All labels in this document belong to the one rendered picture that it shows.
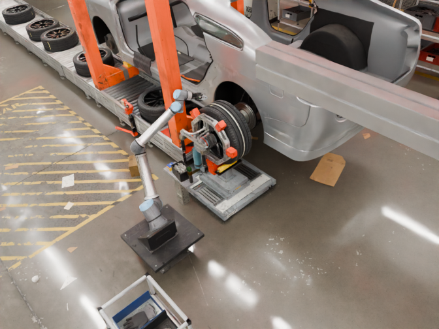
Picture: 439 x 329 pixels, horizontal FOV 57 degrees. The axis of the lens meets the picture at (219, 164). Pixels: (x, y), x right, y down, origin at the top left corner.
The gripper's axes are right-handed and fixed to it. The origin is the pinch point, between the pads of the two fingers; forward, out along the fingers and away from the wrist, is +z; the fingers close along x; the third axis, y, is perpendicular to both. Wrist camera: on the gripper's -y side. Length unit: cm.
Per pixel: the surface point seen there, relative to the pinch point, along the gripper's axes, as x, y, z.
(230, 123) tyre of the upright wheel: -24.7, 29.4, 11.7
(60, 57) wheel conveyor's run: 91, -442, -42
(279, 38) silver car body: 106, -88, 175
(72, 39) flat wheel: 130, -455, -17
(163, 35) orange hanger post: 53, -1, -50
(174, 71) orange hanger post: 24.4, -17.7, -28.6
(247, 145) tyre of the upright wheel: -46, 28, 36
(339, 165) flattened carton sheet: -66, 27, 183
